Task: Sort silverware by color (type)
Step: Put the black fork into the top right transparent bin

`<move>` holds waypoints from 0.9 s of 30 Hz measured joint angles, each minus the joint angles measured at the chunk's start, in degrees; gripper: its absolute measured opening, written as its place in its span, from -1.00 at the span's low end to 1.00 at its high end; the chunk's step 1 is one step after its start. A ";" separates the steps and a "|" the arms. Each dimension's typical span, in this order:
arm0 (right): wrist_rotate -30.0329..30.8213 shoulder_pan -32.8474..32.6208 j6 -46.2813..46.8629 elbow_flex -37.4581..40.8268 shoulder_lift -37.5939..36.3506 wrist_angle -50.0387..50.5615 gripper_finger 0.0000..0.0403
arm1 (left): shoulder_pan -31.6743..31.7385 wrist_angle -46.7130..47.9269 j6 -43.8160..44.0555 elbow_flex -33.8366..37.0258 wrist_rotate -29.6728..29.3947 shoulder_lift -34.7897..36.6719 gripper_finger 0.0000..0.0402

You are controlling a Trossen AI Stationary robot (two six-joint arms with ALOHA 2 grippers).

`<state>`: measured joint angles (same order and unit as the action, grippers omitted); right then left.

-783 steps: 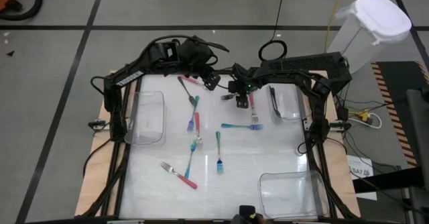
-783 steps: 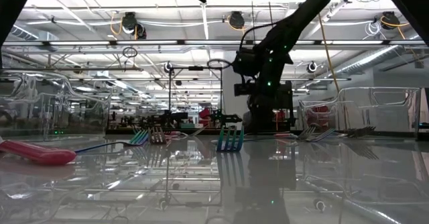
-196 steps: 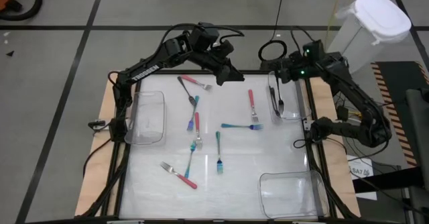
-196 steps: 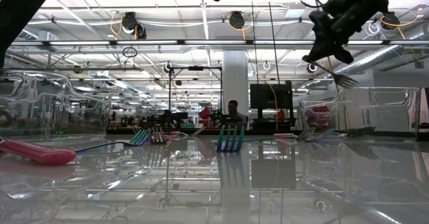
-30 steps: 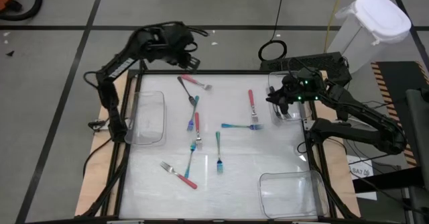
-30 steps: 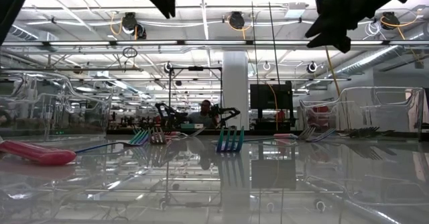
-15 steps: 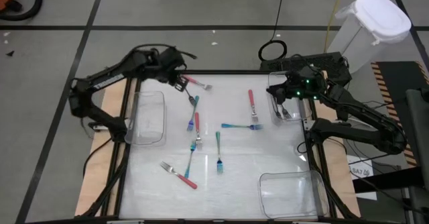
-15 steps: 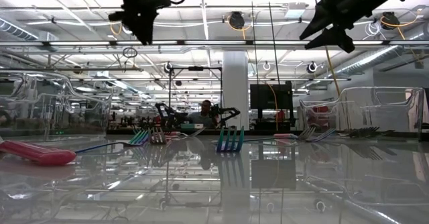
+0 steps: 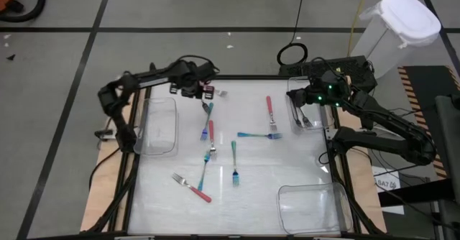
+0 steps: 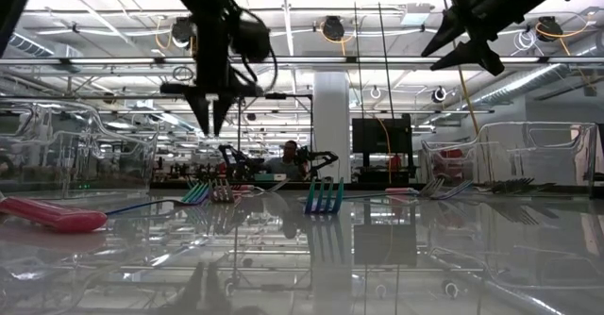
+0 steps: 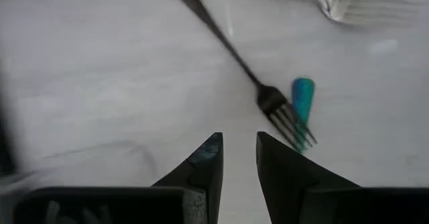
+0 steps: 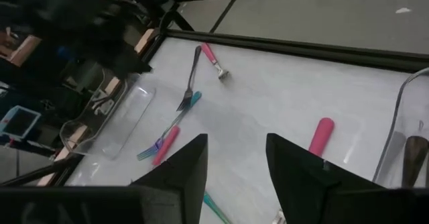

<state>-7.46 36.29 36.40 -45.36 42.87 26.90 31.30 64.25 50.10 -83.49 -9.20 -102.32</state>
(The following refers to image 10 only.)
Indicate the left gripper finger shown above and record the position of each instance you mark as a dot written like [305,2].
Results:
[219,112]
[202,112]

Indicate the clear plastic bin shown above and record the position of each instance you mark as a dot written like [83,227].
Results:
[519,159]
[71,164]

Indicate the person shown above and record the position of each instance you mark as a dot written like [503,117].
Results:
[285,164]

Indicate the background black robot arm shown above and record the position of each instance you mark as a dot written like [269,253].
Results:
[321,157]
[236,161]

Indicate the ceiling light strip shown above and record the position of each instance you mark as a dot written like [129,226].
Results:
[330,60]

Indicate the white pillar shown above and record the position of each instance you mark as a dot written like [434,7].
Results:
[332,126]

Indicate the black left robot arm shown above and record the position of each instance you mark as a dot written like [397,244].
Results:
[207,22]

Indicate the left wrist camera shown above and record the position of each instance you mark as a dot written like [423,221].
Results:
[252,41]

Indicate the black monitor on stand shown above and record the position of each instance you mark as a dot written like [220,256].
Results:
[377,136]

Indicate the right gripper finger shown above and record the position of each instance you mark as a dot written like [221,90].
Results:
[460,56]
[450,32]

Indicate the black fork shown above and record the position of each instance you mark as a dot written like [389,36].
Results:
[507,187]
[538,187]

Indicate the black gantry frame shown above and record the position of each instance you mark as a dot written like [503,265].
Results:
[275,96]

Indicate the red object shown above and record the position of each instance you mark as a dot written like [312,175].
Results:
[450,157]

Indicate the silver spiral duct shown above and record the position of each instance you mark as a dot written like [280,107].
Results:
[542,77]

